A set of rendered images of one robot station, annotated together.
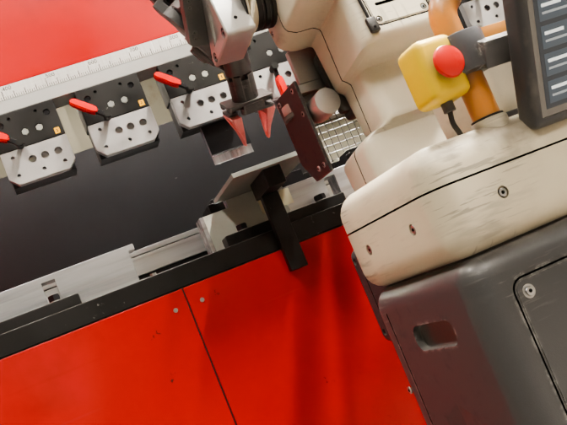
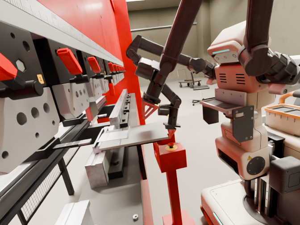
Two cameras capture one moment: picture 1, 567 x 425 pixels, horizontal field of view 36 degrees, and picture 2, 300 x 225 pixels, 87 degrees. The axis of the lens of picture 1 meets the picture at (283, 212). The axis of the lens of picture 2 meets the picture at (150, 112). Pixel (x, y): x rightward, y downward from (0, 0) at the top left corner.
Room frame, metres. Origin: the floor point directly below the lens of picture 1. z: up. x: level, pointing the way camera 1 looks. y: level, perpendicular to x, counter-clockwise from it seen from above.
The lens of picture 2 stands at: (1.69, 0.62, 1.26)
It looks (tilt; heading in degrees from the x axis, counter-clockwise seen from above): 16 degrees down; 282
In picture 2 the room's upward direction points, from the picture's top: 8 degrees counter-clockwise
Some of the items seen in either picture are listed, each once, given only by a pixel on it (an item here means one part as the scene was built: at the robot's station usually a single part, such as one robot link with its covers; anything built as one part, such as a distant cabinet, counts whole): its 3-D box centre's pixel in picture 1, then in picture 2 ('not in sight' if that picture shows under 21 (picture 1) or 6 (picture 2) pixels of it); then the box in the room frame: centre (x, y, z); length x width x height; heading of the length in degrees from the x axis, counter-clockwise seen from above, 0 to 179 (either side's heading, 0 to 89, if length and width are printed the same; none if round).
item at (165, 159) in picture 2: not in sight; (168, 148); (1.80, -0.28, 0.75); 0.20 x 0.16 x 0.18; 110
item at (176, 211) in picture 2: not in sight; (173, 194); (1.80, -0.28, 0.39); 0.06 x 0.06 x 0.54; 20
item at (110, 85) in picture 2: (279, 83); (109, 85); (2.03, -0.11, 1.20); 0.04 x 0.02 x 0.10; 16
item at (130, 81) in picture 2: not in sight; (114, 79); (2.84, -2.08, 1.15); 0.85 x 0.25 x 2.30; 16
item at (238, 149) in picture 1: (227, 140); (92, 110); (2.05, 0.06, 1.13); 0.10 x 0.02 x 0.10; 106
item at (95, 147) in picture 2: (263, 189); (102, 139); (2.06, 0.02, 0.99); 0.20 x 0.03 x 0.03; 106
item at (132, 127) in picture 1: (117, 119); (57, 82); (1.98, 0.27, 1.26); 0.15 x 0.09 x 0.17; 106
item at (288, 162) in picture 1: (260, 176); (134, 134); (1.90, 0.02, 1.00); 0.26 x 0.18 x 0.01; 16
